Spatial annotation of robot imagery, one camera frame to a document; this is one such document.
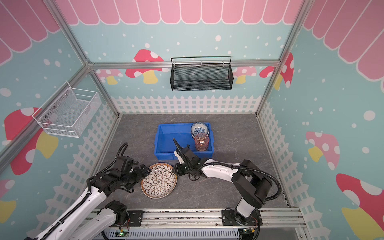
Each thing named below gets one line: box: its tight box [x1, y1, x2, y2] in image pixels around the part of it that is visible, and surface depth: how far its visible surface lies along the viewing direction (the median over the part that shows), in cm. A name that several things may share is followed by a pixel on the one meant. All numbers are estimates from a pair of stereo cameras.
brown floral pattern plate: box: [140, 162, 178, 200], surface depth 86 cm
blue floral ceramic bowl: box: [191, 121, 210, 139], surface depth 100 cm
